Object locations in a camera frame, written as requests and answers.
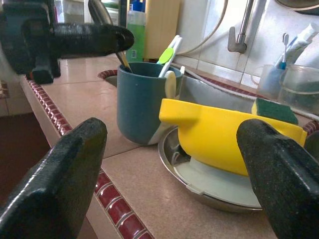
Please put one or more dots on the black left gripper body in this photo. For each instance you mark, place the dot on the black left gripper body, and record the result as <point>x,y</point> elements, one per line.
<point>30,37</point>

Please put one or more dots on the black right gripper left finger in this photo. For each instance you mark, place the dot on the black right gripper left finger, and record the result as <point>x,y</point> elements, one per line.
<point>54,186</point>

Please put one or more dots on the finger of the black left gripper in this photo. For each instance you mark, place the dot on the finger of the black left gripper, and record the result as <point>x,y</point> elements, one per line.
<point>87,44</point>
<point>99,28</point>

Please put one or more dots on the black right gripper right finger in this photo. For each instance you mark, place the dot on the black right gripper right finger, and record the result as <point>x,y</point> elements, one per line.
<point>286,186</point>

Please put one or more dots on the wooden chopstick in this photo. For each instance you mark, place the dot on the wooden chopstick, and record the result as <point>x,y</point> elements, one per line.
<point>125,63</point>

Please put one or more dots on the white training chopsticks green clip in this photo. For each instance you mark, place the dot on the white training chopsticks green clip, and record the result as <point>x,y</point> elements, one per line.
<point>167,56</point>

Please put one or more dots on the blue plastic cup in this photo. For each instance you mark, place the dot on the blue plastic cup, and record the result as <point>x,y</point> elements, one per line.
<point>137,107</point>

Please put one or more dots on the yellow plastic bowl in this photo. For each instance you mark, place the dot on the yellow plastic bowl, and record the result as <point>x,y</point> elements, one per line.
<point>211,139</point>

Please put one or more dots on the green dish soap bottle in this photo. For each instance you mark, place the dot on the green dish soap bottle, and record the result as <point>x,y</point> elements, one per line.
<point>135,37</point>

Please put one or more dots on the beige water ionizer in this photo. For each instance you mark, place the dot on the beige water ionizer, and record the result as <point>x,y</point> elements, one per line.
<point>159,30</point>

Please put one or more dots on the green and yellow sponge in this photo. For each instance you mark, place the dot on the green and yellow sponge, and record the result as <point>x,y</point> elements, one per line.
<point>276,109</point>

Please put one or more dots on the white plastic spoon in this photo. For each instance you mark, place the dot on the white plastic spoon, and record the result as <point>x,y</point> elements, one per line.
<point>171,84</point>

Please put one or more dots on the dark green scouring pad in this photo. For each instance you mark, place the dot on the dark green scouring pad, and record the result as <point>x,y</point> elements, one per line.
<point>306,92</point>

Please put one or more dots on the clear plastic mug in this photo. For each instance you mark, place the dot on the clear plastic mug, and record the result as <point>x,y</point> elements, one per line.
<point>270,82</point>

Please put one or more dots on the round steel plate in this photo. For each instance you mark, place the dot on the round steel plate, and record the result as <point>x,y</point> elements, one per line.
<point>166,152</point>

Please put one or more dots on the blue toothbrush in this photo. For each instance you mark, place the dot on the blue toothbrush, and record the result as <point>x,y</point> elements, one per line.
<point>284,53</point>

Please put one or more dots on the white toothpaste tube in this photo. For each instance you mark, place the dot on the white toothpaste tube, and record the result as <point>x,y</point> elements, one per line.
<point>302,39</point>

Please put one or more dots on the hanging steel pan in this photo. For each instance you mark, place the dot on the hanging steel pan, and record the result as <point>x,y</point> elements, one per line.
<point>299,4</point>

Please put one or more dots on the steel wall tap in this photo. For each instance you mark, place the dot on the steel wall tap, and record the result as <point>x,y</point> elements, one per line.
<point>240,39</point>

